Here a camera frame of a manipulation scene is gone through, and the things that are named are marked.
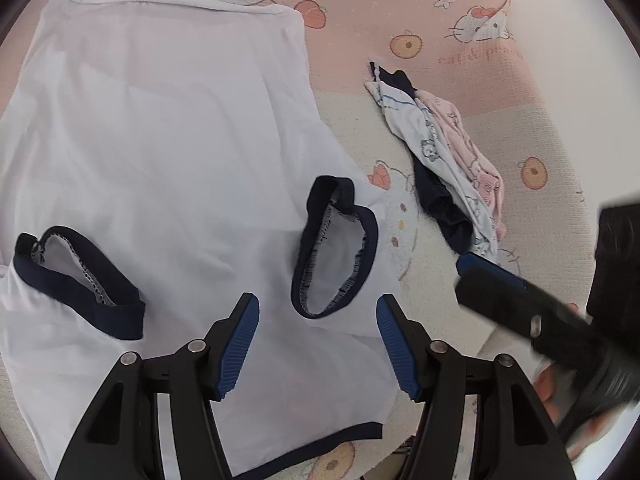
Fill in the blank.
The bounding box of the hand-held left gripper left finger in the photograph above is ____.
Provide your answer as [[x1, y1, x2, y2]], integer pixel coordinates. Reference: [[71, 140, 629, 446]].
[[55, 292, 261, 480]]

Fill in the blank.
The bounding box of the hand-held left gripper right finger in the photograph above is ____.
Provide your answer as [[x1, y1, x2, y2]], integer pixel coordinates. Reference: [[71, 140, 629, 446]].
[[375, 294, 576, 480]]

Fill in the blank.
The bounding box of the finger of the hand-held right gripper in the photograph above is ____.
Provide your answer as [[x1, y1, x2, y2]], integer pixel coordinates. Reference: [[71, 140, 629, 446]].
[[456, 251, 529, 289], [455, 267, 592, 357]]

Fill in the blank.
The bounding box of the white cartoon-print garment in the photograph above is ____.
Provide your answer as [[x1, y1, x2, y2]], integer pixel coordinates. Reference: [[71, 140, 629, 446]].
[[364, 79, 500, 265]]

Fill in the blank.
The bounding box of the white shirt with navy trim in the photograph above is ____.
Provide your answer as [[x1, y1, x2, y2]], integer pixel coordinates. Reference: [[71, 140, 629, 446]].
[[0, 0, 403, 480]]

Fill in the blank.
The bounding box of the person's right hand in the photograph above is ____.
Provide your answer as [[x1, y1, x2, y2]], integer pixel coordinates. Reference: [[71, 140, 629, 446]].
[[532, 360, 578, 420]]

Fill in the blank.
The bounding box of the pink printed garment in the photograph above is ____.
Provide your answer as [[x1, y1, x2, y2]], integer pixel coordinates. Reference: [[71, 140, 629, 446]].
[[414, 88, 507, 242]]

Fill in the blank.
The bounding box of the pink cat-print blanket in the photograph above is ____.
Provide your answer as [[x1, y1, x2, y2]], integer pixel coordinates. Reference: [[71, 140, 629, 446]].
[[0, 0, 640, 480]]

